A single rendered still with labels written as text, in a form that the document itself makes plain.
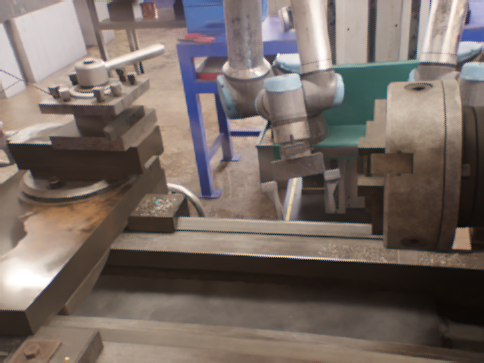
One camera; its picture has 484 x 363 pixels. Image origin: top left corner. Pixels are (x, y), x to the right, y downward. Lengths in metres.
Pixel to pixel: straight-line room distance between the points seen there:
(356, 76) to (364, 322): 1.02
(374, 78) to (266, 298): 0.99
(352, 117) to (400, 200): 1.23
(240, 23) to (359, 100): 0.54
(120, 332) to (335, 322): 0.41
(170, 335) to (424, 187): 0.48
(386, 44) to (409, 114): 1.22
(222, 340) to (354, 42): 1.30
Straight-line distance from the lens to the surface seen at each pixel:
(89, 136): 1.17
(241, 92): 1.69
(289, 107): 1.31
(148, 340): 0.95
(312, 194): 2.31
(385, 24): 1.94
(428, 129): 0.73
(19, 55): 5.82
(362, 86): 1.90
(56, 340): 0.96
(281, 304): 1.14
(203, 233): 1.19
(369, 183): 0.85
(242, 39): 1.64
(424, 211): 0.74
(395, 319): 1.10
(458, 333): 1.12
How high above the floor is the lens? 1.47
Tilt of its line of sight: 29 degrees down
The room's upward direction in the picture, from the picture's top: 6 degrees counter-clockwise
